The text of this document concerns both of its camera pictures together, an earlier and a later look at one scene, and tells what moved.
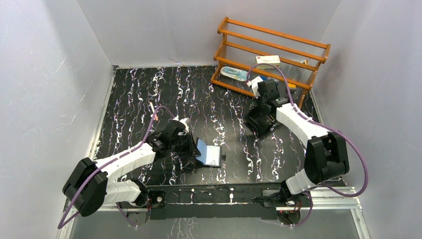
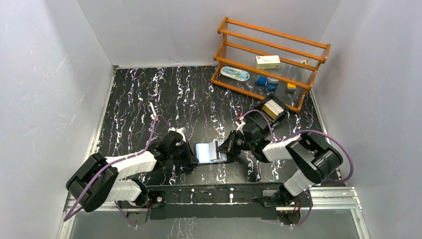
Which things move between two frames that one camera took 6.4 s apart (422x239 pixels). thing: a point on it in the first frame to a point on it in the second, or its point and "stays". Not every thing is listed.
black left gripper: x=191 y=147 to x=190 y=154
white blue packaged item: x=234 y=73 stays
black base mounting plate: x=183 y=201 stays
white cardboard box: x=273 y=59 stays
